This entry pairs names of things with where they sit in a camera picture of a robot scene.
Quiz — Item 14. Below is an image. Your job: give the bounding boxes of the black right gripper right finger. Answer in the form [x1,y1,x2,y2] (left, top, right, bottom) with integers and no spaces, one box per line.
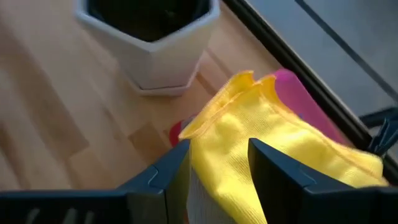
[248,138,398,224]

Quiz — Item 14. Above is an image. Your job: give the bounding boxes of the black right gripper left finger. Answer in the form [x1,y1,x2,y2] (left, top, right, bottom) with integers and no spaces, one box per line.
[0,139,192,224]

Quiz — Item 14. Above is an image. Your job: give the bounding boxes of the yellow microfiber towel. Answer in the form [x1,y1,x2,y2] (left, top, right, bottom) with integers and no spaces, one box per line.
[178,70,390,224]

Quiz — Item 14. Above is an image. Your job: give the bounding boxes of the pink plastic bin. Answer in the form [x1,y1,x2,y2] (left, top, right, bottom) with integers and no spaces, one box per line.
[169,68,354,147]

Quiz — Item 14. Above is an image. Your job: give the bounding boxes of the white faceted plant pot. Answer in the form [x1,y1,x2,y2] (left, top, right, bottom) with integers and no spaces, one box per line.
[73,0,222,97]

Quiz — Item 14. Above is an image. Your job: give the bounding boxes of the black aluminium table frame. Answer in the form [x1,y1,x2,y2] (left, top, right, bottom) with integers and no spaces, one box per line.
[221,0,398,187]

